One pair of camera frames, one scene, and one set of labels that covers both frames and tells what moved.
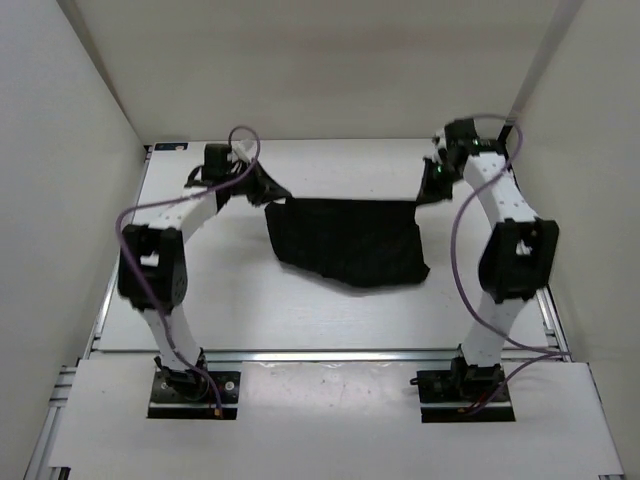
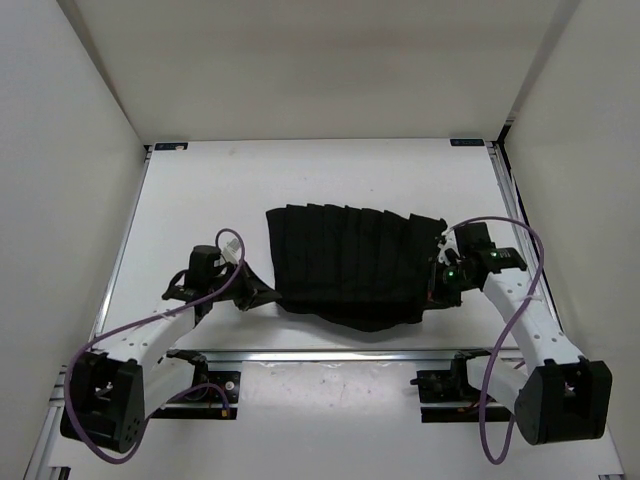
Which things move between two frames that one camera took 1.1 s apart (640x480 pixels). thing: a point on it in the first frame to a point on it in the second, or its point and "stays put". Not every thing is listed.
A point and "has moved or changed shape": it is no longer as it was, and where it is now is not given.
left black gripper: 265,189 to 254,291
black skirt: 359,242 has moved or changed shape
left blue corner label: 171,146 stays put
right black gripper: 429,192 to 437,297
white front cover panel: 337,417 stays put
